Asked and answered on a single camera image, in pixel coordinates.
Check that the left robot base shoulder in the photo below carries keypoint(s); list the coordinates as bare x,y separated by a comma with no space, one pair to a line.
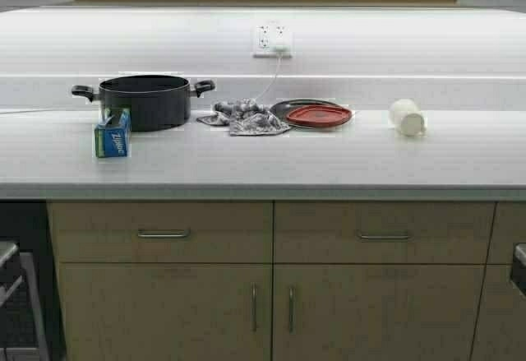
11,270

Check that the right robot base shoulder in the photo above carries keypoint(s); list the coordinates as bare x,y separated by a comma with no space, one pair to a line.
518,268

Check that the black cooking pot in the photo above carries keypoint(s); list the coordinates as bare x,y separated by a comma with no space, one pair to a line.
155,102

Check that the middle lower cabinet door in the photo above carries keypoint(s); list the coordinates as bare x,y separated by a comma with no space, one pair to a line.
376,312

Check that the cabinet door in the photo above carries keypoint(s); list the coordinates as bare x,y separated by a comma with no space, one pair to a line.
500,333
147,311
376,312

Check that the left lower cabinet door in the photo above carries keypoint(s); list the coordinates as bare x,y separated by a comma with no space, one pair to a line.
147,311

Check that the right lower cabinet door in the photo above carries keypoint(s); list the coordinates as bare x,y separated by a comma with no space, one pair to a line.
500,333

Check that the grey patterned dish cloth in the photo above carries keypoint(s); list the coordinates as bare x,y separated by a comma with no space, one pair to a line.
245,118

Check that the dark round plate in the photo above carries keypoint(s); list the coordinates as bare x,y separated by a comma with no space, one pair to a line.
281,109

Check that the middle lower drawer front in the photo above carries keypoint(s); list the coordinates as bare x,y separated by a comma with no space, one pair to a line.
443,232

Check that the white plug adapter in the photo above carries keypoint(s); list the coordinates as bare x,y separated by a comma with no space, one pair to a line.
281,50

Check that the white plastic pitcher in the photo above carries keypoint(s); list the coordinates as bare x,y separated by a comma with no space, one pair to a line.
407,118

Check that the blue Ziploc bag box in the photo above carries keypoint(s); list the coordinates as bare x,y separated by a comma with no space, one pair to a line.
112,134

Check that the left lower drawer front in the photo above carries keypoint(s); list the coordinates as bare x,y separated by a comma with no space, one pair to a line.
106,231

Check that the right lower drawer front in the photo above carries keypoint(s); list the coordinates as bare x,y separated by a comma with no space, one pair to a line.
508,231

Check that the metal step stool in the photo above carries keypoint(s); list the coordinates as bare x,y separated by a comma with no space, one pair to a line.
22,324

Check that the left door metal handle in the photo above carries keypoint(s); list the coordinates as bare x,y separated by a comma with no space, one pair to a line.
254,323

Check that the door metal handle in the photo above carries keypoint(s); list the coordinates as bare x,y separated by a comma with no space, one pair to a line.
291,308
254,323

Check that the middle drawer metal handle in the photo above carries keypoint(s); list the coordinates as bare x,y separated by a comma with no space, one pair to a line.
384,237

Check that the drawer metal handle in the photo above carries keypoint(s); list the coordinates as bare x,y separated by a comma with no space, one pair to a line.
384,237
163,234

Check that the white wall power outlet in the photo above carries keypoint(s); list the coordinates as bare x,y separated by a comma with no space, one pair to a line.
267,35

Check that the middle door metal handle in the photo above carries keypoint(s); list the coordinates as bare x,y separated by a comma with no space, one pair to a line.
291,308

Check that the left drawer metal handle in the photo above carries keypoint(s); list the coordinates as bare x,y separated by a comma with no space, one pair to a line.
163,234

